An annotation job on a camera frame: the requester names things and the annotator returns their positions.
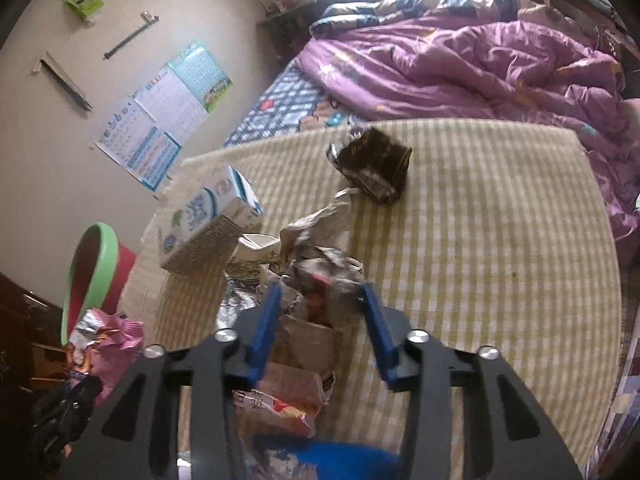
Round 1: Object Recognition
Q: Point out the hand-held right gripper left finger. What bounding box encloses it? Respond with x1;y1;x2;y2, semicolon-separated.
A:
57;282;283;480

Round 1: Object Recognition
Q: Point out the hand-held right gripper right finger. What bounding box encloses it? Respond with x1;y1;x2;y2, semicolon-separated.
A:
361;284;583;480

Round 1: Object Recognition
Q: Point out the grey paper wrapper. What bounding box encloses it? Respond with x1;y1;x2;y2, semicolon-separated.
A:
292;247;368;311

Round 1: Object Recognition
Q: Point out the pink snack packet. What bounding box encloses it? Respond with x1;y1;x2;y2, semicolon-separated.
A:
67;308;146;407

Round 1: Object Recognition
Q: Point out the red bin with green rim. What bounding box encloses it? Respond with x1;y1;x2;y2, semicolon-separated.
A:
60;221;138;348

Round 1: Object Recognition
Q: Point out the silver foil wrapper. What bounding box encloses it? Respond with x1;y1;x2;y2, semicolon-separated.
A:
215;280;262;332

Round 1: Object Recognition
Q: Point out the brown paper wrapper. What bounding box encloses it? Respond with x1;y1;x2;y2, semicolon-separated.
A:
272;310;337;376

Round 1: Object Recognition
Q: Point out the pink and orange snack bag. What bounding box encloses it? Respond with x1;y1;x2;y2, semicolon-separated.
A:
234;360;336;437

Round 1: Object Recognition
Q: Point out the white crumpled paper cup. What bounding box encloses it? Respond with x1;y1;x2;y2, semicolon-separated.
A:
235;232;282;267

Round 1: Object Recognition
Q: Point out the wooden chair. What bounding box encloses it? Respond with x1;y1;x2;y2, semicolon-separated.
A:
0;270;71;392

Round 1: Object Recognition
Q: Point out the white and blue milk carton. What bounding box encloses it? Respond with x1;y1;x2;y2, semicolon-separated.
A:
159;165;264;276

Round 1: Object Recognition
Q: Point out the beige crumpled paper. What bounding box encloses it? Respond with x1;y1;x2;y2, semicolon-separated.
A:
279;187;358;261

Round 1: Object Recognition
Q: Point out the blue plastic wrapper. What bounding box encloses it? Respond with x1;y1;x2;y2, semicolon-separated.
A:
252;435;402;480

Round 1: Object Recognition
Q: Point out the beige checked straw mat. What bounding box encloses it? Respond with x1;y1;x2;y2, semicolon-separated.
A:
122;119;623;480

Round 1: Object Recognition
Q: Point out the black crumpled wrapper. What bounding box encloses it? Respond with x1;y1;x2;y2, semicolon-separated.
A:
327;127;413;206

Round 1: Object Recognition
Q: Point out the blue checked bed sheet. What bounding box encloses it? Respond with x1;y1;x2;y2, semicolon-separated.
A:
222;62;362;148

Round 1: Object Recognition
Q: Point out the purple quilt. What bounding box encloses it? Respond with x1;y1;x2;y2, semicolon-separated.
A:
297;7;640;261

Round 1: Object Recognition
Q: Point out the dark side table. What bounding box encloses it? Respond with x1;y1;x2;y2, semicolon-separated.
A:
257;0;321;61

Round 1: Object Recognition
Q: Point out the blue patterned quilt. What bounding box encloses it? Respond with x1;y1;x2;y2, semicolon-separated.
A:
310;0;551;36

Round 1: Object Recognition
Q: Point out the green box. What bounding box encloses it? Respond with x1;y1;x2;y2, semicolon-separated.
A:
62;0;105;23

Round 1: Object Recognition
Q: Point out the dark wooden headboard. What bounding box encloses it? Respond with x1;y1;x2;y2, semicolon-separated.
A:
550;0;640;101

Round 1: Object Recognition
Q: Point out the blue wall poster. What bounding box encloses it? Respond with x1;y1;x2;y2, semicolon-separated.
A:
94;100;182;192

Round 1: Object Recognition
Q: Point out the white wall poster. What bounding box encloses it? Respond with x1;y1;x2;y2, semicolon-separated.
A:
134;67;209;143

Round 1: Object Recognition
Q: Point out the green wall poster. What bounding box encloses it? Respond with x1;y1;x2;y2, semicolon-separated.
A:
166;38;234;112

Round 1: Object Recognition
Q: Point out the long metal bracket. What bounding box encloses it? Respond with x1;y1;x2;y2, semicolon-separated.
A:
31;51;94;112

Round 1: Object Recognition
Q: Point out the short metal bracket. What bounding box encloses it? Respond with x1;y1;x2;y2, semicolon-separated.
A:
103;11;160;60

